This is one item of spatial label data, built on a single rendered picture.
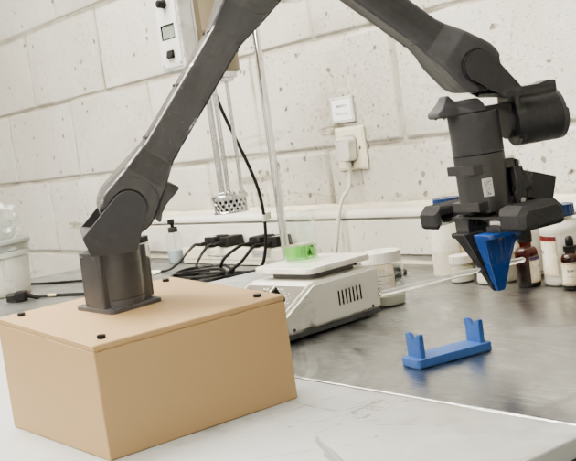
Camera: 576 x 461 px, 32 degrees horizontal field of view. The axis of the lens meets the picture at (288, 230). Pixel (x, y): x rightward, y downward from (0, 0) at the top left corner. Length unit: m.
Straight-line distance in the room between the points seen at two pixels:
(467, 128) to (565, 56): 0.56
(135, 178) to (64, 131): 2.07
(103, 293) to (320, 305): 0.39
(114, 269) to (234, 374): 0.16
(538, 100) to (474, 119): 0.08
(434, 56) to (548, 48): 0.59
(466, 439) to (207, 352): 0.27
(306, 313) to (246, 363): 0.34
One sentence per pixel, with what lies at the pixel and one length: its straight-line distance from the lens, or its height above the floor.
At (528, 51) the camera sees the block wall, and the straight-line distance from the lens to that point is 1.71.
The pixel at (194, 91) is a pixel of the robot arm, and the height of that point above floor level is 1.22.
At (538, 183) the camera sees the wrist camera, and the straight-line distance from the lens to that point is 1.18.
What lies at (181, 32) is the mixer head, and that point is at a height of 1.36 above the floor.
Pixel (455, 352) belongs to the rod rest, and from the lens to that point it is 1.13.
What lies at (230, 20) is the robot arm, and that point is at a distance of 1.05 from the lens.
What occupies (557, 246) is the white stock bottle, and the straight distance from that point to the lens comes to 1.49.
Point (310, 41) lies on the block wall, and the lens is 2.11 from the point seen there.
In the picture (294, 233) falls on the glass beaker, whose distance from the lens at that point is 1.41.
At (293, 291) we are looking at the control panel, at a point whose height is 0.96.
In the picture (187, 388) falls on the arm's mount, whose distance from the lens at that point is 0.97.
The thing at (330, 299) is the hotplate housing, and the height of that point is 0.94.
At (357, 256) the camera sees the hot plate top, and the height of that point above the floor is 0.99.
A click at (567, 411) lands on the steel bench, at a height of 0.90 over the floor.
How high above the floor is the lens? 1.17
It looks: 5 degrees down
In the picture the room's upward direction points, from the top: 8 degrees counter-clockwise
